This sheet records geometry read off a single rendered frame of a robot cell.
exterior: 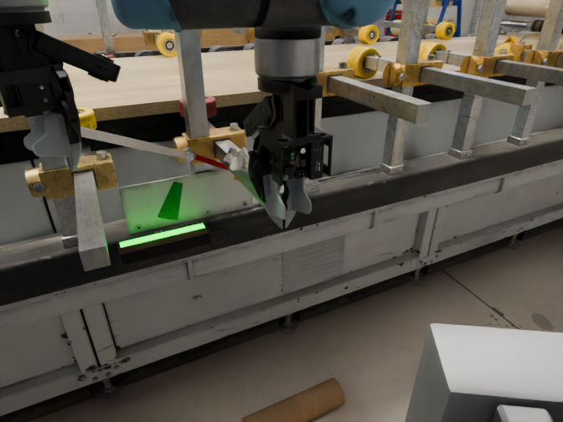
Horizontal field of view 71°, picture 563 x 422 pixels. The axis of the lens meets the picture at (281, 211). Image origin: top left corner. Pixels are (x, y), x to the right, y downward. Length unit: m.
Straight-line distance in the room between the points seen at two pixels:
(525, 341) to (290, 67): 0.35
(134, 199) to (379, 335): 1.08
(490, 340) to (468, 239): 1.74
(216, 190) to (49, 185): 0.29
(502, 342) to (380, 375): 1.28
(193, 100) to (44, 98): 0.26
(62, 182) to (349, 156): 0.81
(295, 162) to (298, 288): 1.01
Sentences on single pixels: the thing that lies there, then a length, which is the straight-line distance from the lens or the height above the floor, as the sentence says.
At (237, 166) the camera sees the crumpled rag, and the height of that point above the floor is 0.87.
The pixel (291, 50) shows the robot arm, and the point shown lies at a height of 1.06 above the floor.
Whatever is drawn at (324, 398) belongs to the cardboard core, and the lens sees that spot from 1.28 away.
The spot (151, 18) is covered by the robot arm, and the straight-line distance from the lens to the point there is 0.32.
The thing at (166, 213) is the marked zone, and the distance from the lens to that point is 0.81.
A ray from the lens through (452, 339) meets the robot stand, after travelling 0.17.
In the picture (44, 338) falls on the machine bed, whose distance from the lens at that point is 1.29.
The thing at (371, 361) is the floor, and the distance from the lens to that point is 1.48.
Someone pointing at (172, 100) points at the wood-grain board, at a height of 0.90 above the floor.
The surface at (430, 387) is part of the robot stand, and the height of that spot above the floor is 0.98.
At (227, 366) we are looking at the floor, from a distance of 1.45.
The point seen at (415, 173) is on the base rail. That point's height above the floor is 0.70.
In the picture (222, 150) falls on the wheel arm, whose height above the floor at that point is 0.86.
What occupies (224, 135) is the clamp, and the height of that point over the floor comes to 0.87.
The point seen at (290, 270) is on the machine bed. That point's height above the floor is 0.28.
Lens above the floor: 1.11
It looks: 29 degrees down
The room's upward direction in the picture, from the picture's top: straight up
